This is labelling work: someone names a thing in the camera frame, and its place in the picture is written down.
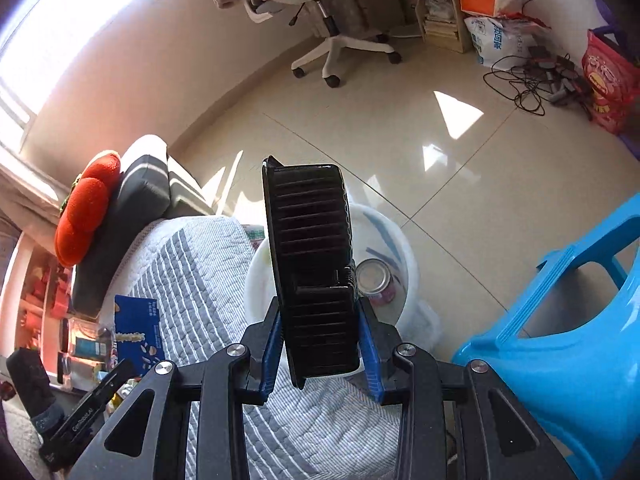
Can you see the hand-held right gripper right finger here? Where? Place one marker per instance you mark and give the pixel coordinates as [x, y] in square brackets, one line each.
[372, 360]

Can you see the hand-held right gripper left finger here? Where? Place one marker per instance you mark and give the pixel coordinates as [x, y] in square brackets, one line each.
[270, 355]

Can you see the white plastic bin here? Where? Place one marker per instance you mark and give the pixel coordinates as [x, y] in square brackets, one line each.
[400, 260]

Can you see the black ribbed plastic tray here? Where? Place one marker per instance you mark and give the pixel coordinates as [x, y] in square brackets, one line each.
[305, 240]

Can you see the person's left forearm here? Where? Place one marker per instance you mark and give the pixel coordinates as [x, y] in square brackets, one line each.
[30, 385]

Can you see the clear jar with black lid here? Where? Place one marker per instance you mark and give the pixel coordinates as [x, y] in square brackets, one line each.
[80, 372]

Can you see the clear jar with teal label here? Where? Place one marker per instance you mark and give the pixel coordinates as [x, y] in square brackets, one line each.
[90, 345]

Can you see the red drink can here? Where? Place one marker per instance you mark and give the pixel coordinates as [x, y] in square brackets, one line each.
[375, 280]

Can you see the grey striped quilted blanket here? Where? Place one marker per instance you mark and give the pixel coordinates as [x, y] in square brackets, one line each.
[200, 270]

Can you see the blue snack box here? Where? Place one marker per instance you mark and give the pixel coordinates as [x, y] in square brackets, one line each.
[137, 320]

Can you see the white shelf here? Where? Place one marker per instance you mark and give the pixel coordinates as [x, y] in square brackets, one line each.
[45, 300]

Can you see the blue plastic stool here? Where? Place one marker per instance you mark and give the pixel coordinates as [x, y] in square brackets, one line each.
[550, 360]

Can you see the grey sofa armrest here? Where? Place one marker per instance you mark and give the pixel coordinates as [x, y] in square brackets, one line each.
[190, 190]

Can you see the orange pumpkin pillow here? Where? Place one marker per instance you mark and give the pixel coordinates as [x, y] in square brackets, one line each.
[85, 210]

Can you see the white office chair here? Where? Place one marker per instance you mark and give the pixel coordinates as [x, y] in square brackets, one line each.
[345, 40]

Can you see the stack of books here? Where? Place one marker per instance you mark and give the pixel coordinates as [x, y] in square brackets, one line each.
[442, 30]

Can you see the white printed plastic bag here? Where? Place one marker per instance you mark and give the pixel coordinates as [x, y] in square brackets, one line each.
[500, 40]

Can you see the red snack bag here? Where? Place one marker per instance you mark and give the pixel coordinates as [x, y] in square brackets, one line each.
[607, 80]

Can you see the bright window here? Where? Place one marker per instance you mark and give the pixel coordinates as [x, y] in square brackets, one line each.
[75, 20]

